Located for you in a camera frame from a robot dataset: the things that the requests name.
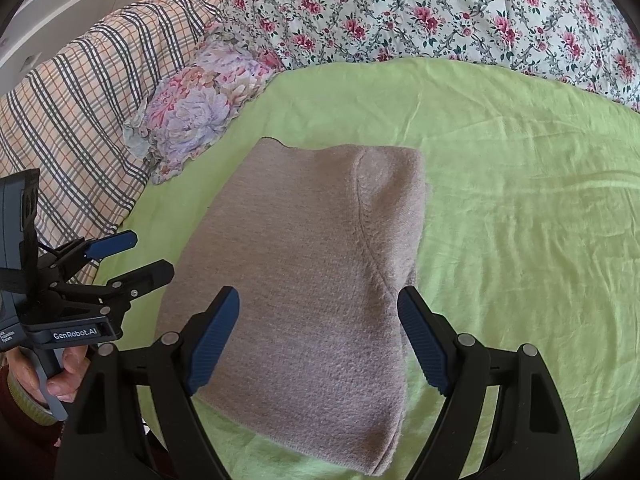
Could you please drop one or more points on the light green blanket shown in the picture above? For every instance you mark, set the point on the light green blanket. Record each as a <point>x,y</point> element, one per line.
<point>525,260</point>

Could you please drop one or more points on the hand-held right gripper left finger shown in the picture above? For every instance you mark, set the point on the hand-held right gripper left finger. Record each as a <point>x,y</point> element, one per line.
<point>215,342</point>

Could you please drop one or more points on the plaid quilt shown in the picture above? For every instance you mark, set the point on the plaid quilt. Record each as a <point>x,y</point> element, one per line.
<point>75,110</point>

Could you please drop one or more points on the white panelled door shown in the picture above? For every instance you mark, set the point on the white panelled door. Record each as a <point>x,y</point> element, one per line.
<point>50,20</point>

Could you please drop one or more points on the person's left hand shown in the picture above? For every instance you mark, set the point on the person's left hand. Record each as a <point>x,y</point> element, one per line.
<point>70,367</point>

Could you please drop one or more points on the white rose print quilt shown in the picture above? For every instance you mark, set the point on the white rose print quilt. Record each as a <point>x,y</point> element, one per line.
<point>425,10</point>

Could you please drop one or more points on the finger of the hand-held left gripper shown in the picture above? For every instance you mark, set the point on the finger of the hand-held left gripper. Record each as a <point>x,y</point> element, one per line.
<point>150,275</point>
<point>112,244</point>

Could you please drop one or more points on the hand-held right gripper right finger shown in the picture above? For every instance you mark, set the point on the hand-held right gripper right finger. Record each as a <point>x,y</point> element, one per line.
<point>425,347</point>

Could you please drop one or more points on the beige knit sweater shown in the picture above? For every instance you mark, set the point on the beige knit sweater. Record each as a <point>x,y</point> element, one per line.
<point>300,285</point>

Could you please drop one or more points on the purple floral pillow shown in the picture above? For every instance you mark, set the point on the purple floral pillow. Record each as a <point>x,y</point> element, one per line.
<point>200,105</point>

